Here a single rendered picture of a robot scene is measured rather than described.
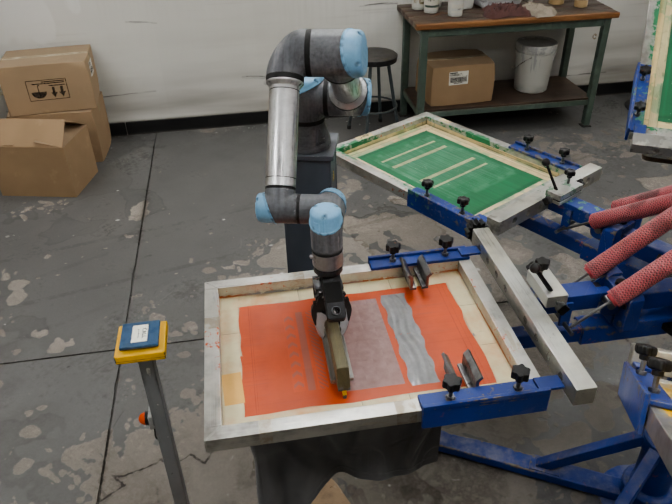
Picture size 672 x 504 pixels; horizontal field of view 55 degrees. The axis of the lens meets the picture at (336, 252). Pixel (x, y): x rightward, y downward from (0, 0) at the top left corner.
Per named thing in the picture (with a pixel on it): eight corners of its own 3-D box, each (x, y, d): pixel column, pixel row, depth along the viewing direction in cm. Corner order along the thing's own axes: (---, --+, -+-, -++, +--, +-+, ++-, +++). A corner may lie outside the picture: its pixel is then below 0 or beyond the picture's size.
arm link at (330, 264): (345, 256, 152) (311, 260, 151) (346, 272, 155) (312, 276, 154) (340, 239, 159) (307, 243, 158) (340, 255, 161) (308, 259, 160)
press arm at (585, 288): (536, 315, 172) (539, 300, 169) (527, 301, 177) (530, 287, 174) (597, 308, 174) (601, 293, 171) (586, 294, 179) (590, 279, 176)
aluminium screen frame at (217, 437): (206, 452, 142) (203, 441, 140) (206, 292, 190) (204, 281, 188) (547, 403, 152) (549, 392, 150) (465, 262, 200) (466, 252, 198)
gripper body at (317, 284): (341, 291, 168) (339, 252, 162) (347, 311, 161) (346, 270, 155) (312, 295, 167) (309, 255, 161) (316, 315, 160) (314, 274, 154)
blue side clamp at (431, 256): (371, 284, 193) (371, 265, 189) (367, 274, 197) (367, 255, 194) (468, 273, 197) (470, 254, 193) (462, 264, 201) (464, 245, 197)
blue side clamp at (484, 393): (421, 429, 148) (423, 407, 144) (416, 412, 152) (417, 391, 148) (546, 410, 152) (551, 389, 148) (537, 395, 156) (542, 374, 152)
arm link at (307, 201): (303, 184, 164) (297, 205, 155) (347, 185, 163) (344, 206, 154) (304, 212, 168) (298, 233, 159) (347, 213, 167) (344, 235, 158)
